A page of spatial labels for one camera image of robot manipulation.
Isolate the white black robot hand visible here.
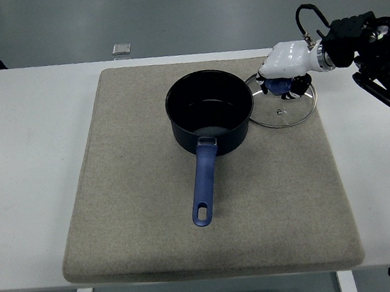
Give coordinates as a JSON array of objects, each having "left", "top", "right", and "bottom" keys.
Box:
[{"left": 252, "top": 37, "right": 325, "bottom": 105}]

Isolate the glass pot lid blue knob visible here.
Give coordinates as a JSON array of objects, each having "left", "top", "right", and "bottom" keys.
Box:
[{"left": 242, "top": 65, "right": 321, "bottom": 133}]

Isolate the small silver square floor plate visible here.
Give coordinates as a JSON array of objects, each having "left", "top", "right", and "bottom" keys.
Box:
[{"left": 112, "top": 42, "right": 133, "bottom": 57}]

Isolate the beige fabric mat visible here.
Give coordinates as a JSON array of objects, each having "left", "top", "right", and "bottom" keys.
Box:
[{"left": 37, "top": 40, "right": 367, "bottom": 292}]

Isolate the dark pot with blue handle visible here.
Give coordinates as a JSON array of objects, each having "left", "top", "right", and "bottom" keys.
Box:
[{"left": 161, "top": 64, "right": 268, "bottom": 230}]

